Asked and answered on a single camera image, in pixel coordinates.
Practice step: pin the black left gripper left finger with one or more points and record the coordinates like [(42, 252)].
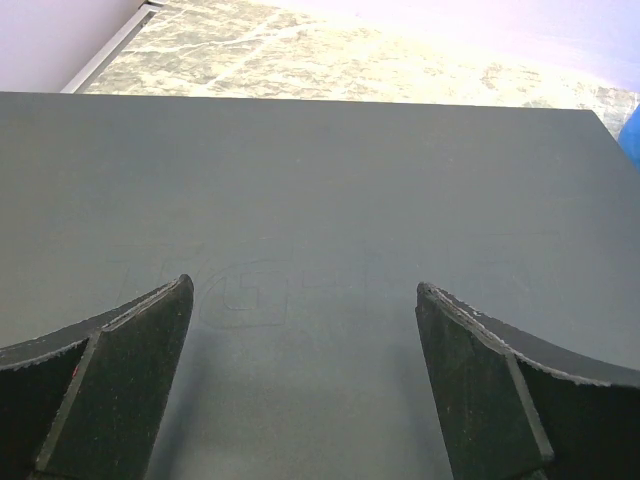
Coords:
[(86, 401)]

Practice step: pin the blue plastic bin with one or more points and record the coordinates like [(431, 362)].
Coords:
[(629, 138)]

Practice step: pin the large black network switch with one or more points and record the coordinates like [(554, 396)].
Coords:
[(306, 227)]

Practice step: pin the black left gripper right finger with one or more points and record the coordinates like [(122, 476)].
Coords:
[(513, 406)]

